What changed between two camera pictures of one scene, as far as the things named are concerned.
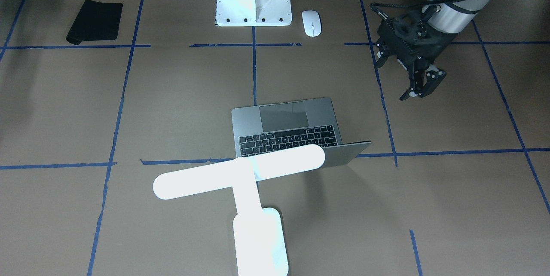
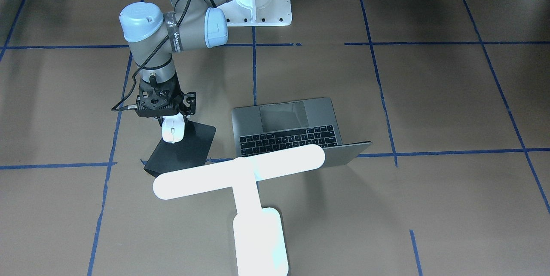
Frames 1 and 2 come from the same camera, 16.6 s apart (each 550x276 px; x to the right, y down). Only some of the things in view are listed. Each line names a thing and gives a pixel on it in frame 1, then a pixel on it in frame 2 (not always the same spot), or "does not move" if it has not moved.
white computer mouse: (312, 23) → (173, 127)
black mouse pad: (96, 21) → (190, 151)
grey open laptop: (263, 129) does not move
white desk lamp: (259, 241) does not move
